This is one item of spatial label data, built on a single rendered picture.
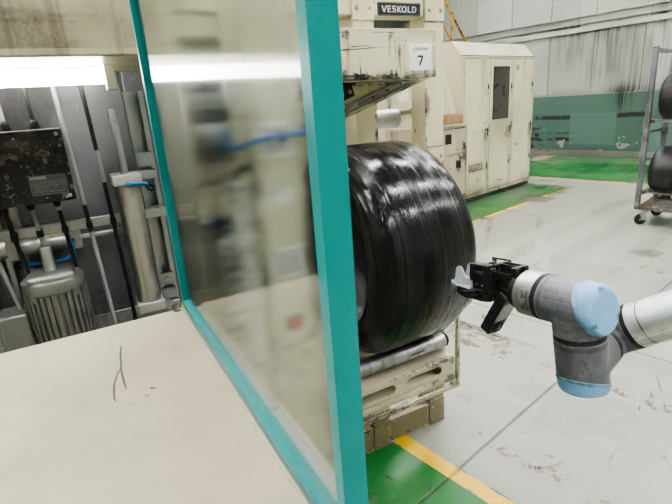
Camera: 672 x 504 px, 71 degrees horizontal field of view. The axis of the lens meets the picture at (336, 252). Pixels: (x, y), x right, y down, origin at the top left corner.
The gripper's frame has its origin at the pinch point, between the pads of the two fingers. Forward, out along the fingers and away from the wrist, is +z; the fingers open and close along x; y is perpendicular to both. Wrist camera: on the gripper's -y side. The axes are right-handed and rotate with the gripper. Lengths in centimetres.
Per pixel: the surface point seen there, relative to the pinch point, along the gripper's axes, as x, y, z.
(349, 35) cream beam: -3, 67, 40
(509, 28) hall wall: -944, 290, 806
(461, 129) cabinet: -347, 46, 363
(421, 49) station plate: -29, 63, 41
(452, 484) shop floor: -39, -109, 56
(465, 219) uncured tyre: -6.0, 14.5, 1.8
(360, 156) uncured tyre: 12.4, 32.5, 16.8
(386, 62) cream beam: -15, 59, 41
